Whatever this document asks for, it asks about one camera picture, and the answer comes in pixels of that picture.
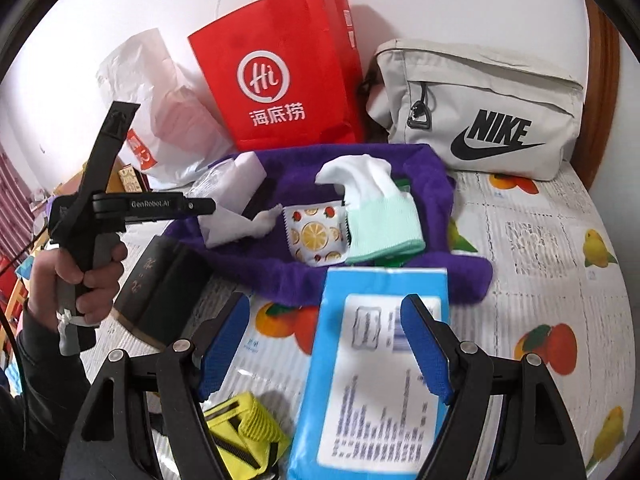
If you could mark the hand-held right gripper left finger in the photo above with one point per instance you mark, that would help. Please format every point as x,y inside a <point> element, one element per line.
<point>225,350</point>

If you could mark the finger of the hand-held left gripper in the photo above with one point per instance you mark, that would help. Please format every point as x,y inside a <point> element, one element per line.
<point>107,155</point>

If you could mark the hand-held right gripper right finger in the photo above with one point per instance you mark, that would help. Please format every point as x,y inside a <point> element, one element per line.
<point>425,345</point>

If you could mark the blue tissue pack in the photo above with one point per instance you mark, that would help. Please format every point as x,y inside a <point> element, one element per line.
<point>350,360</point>

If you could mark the white tissue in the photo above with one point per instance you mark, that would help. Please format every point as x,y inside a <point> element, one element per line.
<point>225,227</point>

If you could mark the white and mint sock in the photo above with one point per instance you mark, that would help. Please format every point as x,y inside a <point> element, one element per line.
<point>380,225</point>

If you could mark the fruit print sachet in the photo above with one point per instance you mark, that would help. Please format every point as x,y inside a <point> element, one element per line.
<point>315,235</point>

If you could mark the person's left forearm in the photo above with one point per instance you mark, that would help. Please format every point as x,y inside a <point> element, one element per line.
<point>40,385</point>

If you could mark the person's left hand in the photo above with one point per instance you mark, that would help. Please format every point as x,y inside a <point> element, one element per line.
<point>47,280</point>

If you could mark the patterned box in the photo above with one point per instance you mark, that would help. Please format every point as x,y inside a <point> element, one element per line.
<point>130,177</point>

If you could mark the yellow and black pouch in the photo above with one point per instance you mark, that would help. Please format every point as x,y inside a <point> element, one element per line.
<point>250,420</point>

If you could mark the black rectangular box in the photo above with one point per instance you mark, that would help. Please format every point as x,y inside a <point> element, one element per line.
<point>160,285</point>

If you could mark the white plastic bag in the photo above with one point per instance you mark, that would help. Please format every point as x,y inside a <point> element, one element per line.
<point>150,85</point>

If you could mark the red striped cloth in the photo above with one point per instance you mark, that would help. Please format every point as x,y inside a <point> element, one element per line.
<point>12,200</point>

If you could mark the white sponge block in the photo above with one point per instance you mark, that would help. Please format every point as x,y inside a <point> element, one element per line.
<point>250,172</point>

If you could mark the fruit print bed sheet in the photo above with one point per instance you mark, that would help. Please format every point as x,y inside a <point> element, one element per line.
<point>540,260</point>

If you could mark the purple towel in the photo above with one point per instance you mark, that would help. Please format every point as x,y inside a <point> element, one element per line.
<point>440,200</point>

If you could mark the green packet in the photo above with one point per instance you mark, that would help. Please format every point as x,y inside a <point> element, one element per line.
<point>402,184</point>

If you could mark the red paper bag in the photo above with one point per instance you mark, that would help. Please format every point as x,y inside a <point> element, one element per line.
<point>280,35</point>

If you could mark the grey waist bag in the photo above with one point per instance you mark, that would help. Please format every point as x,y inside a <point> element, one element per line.
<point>475,85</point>

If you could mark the brown wooden headboard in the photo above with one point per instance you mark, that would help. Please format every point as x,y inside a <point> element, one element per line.
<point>602,110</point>

